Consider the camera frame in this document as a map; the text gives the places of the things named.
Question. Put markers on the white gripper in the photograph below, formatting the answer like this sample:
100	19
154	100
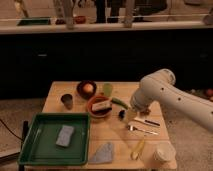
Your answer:
130	114

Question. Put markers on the black and white eraser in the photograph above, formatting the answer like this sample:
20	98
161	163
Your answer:
101	106

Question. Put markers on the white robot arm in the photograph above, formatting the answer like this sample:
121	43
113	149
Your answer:
159	86

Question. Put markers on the silver fork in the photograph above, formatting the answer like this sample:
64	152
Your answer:
133	128

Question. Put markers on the green pepper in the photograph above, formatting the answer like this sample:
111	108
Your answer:
119	102

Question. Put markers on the wooden table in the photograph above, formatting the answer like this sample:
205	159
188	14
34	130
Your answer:
110	129

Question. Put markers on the green cup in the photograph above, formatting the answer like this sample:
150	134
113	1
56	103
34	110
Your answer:
107	89

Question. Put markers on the orange bowl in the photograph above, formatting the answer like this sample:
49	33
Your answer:
96	99

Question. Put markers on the yellow banana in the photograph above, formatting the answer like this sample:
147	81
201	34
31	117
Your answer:
137	149

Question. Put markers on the blue-grey cloth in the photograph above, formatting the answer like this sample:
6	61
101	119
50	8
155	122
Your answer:
104	154

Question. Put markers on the egg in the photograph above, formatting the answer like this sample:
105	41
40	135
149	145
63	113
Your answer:
88	87

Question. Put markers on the dark brown bowl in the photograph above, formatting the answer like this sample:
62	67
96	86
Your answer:
82	93

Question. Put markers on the dark grey cup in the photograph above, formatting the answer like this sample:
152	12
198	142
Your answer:
67	100

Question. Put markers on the blue sponge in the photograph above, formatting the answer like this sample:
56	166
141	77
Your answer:
64	136

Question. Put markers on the green plastic tray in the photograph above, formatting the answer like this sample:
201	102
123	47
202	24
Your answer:
40	148

